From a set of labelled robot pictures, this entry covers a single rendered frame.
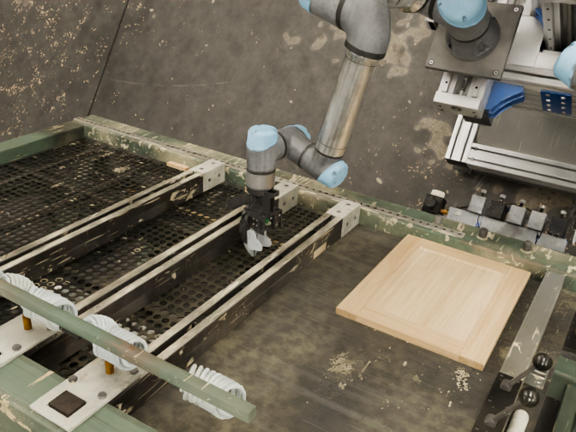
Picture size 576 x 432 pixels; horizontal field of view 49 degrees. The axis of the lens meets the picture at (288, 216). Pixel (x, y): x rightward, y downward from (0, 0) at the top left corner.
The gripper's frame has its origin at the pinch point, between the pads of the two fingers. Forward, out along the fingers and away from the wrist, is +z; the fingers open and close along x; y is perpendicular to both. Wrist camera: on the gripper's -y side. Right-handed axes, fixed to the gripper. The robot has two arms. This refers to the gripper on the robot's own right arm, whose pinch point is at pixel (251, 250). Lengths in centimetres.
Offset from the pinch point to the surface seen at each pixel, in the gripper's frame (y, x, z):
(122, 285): -8.7, -36.0, -0.7
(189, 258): -8.3, -15.2, -0.1
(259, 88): -120, 131, 0
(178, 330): 14.8, -38.4, -0.8
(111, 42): -229, 117, -7
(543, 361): 79, -2, -8
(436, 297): 45, 23, 4
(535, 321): 69, 28, 2
